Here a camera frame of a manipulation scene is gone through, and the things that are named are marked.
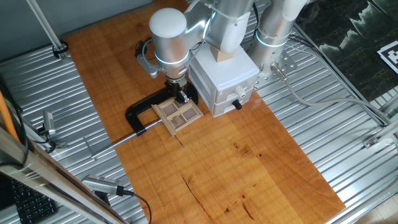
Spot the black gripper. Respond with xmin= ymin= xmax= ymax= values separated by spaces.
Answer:
xmin=164 ymin=80 xmax=192 ymax=105

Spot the miniature wooden sliding window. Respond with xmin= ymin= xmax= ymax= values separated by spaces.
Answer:
xmin=151 ymin=91 xmax=205 ymax=137

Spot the black C-clamp with steel screw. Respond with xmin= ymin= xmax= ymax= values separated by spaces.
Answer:
xmin=83 ymin=81 xmax=200 ymax=160

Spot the white plastic drawer cabinet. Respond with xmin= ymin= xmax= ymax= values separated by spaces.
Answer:
xmin=188 ymin=43 xmax=261 ymax=118

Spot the wooden block piece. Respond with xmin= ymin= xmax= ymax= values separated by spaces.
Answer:
xmin=210 ymin=45 xmax=234 ymax=63

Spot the orange-brown wooden board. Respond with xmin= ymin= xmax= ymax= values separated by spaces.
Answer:
xmin=63 ymin=0 xmax=346 ymax=224

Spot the orange tube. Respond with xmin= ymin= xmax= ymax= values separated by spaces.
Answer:
xmin=0 ymin=90 xmax=19 ymax=142

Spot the black keyboard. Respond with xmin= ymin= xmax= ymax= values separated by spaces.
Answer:
xmin=9 ymin=179 xmax=58 ymax=224

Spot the black and white fiducial marker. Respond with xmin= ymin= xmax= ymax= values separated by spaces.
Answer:
xmin=376 ymin=40 xmax=398 ymax=75

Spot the wrist camera on silver bracket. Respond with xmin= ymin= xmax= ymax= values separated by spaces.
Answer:
xmin=134 ymin=39 xmax=162 ymax=79

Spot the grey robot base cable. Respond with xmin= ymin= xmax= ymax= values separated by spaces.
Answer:
xmin=270 ymin=62 xmax=392 ymax=126

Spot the black camera cable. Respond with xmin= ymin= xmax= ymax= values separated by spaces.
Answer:
xmin=123 ymin=189 xmax=153 ymax=224

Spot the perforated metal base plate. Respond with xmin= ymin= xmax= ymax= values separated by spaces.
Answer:
xmin=245 ymin=40 xmax=298 ymax=90

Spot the silver depth camera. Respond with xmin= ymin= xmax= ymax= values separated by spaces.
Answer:
xmin=81 ymin=174 xmax=125 ymax=206
xmin=42 ymin=111 xmax=57 ymax=136

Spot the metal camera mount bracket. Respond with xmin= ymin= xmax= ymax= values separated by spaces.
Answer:
xmin=46 ymin=139 xmax=68 ymax=150

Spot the aluminium frame pole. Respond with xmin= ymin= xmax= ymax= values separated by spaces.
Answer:
xmin=25 ymin=0 xmax=70 ymax=62

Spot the aluminium frame beam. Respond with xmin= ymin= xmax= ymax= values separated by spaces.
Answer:
xmin=0 ymin=126 xmax=130 ymax=224

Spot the small metal corner bracket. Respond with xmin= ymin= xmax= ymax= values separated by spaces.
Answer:
xmin=363 ymin=136 xmax=379 ymax=149

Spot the aluminium frame rail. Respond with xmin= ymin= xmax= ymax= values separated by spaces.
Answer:
xmin=371 ymin=118 xmax=398 ymax=147

